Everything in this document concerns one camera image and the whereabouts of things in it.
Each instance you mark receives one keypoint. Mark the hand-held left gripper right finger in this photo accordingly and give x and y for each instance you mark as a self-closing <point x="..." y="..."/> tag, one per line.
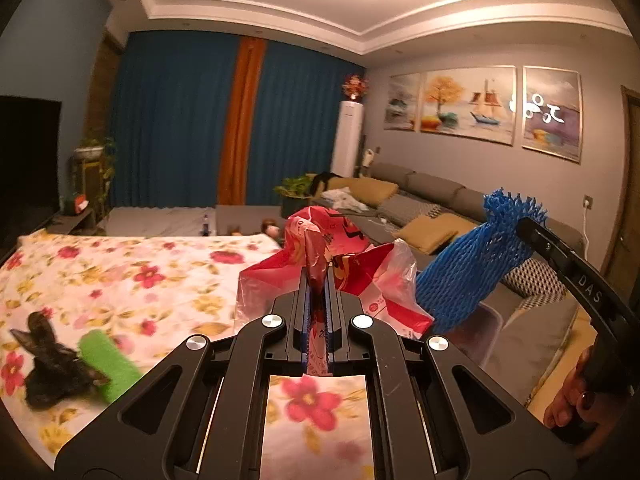
<point x="329" y="310"/>

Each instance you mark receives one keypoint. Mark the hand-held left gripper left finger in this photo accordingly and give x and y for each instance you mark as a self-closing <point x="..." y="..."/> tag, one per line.
<point x="305" y="310"/>

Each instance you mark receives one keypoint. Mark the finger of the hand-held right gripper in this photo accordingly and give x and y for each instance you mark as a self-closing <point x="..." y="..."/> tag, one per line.
<point x="570" y="265"/>

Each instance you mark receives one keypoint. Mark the red plastic bag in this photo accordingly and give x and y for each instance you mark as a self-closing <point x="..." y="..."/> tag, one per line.
<point x="350" y="250"/>

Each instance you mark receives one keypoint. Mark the blue foam net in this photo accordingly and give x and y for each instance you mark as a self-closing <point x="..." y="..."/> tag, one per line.
<point x="465" y="270"/>

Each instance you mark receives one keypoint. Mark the grey trash bin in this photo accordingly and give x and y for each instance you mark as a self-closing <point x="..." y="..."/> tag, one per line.
<point x="482" y="332"/>

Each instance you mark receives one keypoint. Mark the person's right hand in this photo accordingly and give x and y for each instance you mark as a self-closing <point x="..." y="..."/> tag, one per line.
<point x="600" y="425"/>

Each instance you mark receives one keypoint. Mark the black and white patterned cushion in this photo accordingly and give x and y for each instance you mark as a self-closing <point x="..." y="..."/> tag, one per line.
<point x="537" y="277"/>

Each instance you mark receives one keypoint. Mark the grey sofa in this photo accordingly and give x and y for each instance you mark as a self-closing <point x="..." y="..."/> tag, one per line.
<point x="530" y="330"/>

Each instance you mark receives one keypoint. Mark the white cloth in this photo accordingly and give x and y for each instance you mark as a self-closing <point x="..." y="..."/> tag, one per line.
<point x="345" y="199"/>

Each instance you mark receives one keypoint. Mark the green potted plant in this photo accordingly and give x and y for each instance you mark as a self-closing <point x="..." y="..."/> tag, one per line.
<point x="295" y="187"/>

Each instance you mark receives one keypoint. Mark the long yellow cushion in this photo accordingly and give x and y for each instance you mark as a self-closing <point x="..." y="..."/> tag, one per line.
<point x="372" y="192"/>

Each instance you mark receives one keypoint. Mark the black cloth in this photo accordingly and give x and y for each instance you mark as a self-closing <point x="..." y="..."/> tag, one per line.
<point x="324" y="180"/>

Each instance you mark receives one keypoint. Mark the square yellow cushion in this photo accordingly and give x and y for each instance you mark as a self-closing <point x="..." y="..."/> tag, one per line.
<point x="435" y="232"/>

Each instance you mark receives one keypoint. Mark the small dark bottle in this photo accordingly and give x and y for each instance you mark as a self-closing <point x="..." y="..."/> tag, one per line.
<point x="204" y="225"/>

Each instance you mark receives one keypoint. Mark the purple abstract painting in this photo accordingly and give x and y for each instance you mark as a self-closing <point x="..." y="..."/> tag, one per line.
<point x="550" y="112"/>

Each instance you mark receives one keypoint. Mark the floral tablecloth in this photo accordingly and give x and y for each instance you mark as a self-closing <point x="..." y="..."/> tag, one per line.
<point x="150" y="310"/>

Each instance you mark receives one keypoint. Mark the grey window bench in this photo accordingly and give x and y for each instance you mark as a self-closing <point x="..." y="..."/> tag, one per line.
<point x="160" y="220"/>

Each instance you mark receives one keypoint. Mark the white standing air conditioner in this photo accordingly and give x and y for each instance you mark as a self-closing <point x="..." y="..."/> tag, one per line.
<point x="346" y="140"/>

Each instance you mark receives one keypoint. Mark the blue curtain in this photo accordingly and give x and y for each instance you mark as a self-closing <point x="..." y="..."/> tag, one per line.
<point x="305" y="120"/>
<point x="170" y="120"/>

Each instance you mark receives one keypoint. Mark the tree and sailboat painting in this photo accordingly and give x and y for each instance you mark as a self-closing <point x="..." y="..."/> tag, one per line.
<point x="467" y="105"/>

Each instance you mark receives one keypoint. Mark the orange curtain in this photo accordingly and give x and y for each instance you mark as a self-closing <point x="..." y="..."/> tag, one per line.
<point x="240" y="120"/>

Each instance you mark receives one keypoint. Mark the green foam net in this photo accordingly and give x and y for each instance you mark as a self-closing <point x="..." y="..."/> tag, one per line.
<point x="107" y="365"/>

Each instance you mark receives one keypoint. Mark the small landscape painting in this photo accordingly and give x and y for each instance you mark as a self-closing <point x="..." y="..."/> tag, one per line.
<point x="402" y="102"/>

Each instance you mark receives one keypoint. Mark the red flower decoration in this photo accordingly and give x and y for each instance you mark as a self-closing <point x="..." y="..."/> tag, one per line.
<point x="355" y="87"/>

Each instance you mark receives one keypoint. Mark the gold plant stand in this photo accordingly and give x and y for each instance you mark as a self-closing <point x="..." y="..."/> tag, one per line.
<point x="90" y="185"/>

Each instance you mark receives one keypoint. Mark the tissue box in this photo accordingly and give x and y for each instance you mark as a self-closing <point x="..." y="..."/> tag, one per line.
<point x="75" y="204"/>

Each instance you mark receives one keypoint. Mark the dark foam net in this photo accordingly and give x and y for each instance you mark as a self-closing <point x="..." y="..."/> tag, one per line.
<point x="50" y="367"/>

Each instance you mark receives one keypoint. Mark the trailing plant in white pot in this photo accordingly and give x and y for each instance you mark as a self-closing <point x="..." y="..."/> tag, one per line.
<point x="95" y="149"/>

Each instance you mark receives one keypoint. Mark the wooden door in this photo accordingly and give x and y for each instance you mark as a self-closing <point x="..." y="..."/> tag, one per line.
<point x="102" y="85"/>

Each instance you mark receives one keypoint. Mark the black television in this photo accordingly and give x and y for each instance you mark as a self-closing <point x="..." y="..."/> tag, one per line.
<point x="25" y="165"/>

